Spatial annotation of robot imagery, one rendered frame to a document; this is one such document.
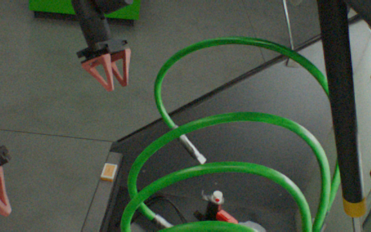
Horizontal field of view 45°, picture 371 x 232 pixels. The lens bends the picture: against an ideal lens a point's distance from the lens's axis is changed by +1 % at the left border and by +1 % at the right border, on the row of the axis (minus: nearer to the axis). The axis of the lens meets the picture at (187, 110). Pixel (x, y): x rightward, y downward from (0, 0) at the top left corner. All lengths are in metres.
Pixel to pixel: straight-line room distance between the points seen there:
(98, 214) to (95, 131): 1.83
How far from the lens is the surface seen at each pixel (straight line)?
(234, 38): 0.77
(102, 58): 0.93
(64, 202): 2.40
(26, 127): 2.88
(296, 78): 1.07
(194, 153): 0.91
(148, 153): 0.69
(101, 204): 1.07
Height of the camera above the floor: 1.72
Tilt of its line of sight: 33 degrees down
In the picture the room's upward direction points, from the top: 11 degrees clockwise
